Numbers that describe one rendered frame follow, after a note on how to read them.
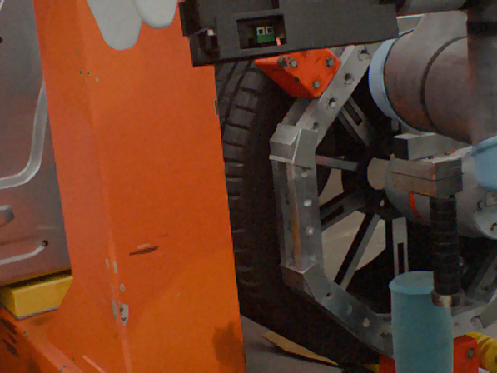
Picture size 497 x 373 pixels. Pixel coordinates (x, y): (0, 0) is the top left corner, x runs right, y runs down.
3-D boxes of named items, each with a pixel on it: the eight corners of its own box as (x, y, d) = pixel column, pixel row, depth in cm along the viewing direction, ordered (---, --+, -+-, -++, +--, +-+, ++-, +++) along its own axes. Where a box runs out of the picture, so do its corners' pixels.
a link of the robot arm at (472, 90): (523, 158, 70) (518, 7, 68) (623, 187, 60) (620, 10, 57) (426, 175, 68) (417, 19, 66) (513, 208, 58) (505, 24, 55)
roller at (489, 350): (412, 327, 192) (410, 300, 191) (521, 372, 167) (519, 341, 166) (389, 335, 189) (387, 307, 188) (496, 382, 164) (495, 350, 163)
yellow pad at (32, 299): (67, 281, 178) (62, 256, 177) (93, 300, 166) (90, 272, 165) (-6, 300, 172) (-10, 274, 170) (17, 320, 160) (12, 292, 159)
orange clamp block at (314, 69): (315, 61, 147) (275, 23, 142) (345, 62, 140) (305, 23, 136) (290, 97, 146) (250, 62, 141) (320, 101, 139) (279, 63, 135)
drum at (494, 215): (446, 210, 164) (442, 129, 161) (541, 233, 146) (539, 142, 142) (381, 227, 157) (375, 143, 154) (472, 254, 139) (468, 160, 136)
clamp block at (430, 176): (419, 181, 134) (417, 145, 133) (464, 191, 126) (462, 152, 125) (391, 189, 132) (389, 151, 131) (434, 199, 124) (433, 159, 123)
